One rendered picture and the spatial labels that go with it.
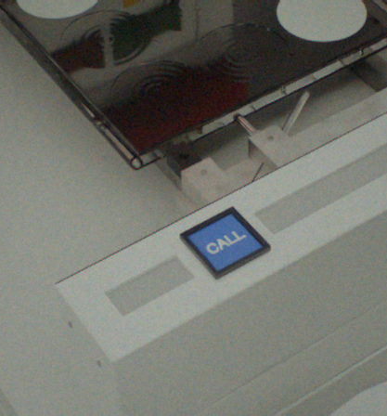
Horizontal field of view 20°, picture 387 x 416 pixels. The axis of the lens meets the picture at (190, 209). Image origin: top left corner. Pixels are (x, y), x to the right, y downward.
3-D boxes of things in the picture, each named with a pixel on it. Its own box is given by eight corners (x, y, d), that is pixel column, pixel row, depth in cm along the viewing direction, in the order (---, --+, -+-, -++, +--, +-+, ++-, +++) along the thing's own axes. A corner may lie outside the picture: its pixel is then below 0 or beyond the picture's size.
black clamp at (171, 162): (166, 163, 109) (164, 146, 107) (184, 155, 110) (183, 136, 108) (185, 185, 107) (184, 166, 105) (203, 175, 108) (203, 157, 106)
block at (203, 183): (181, 190, 107) (180, 169, 105) (210, 175, 108) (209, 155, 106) (227, 240, 103) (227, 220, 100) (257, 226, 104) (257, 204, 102)
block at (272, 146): (247, 157, 110) (248, 136, 108) (274, 143, 111) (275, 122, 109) (295, 204, 105) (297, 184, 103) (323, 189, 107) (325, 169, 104)
